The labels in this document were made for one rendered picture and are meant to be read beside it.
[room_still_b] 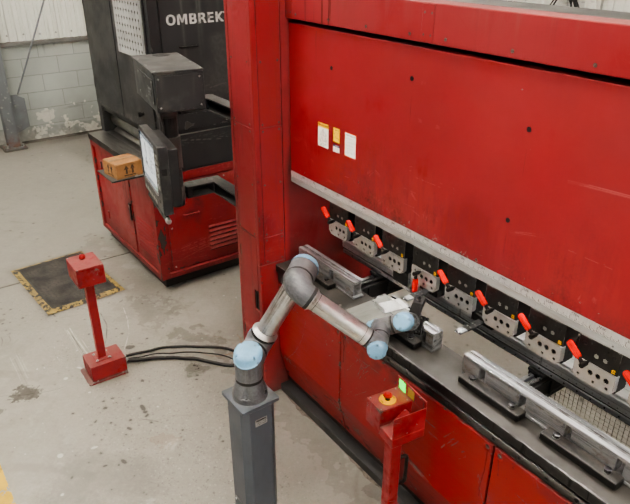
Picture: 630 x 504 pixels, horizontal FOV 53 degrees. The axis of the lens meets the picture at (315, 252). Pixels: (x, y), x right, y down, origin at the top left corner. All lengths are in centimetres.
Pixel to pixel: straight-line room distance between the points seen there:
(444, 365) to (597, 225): 100
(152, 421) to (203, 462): 47
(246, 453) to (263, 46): 185
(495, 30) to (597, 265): 81
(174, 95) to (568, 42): 182
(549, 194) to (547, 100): 30
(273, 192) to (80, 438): 175
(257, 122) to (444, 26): 118
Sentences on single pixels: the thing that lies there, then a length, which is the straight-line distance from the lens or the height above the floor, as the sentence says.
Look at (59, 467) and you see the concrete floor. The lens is 378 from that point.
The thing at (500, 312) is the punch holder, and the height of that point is 126.
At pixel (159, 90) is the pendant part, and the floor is 186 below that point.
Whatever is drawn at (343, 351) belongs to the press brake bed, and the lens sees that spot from 321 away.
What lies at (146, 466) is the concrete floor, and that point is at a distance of 365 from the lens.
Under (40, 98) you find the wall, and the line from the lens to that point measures 940.
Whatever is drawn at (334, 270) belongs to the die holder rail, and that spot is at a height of 97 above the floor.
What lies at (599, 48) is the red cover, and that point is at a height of 223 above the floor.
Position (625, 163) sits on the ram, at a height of 193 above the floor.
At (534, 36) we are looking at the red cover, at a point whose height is 224.
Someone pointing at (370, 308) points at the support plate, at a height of 100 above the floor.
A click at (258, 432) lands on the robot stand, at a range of 280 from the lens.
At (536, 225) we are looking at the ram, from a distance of 226.
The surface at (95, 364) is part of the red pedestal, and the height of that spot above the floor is 12.
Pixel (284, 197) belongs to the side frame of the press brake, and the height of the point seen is 126.
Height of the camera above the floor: 252
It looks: 27 degrees down
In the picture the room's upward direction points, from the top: straight up
